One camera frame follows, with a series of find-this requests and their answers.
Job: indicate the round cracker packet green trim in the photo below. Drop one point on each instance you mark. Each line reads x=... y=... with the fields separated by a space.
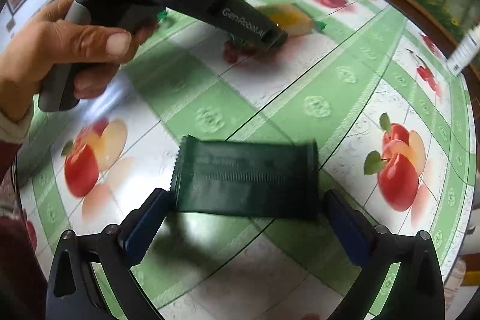
x=292 y=19

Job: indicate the green fruit pattern tablecloth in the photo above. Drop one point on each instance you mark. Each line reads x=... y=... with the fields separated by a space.
x=395 y=135

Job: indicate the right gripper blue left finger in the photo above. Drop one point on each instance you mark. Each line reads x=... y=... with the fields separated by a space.
x=142 y=224

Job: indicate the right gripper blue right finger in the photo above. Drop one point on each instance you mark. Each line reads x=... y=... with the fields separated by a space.
x=352 y=228

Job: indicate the left hand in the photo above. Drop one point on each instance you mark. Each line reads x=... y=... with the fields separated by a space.
x=47 y=39

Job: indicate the white spray bottle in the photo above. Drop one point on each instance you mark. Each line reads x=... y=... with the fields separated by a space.
x=465 y=52

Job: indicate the dark green snack packet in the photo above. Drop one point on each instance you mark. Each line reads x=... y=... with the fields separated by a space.
x=243 y=179

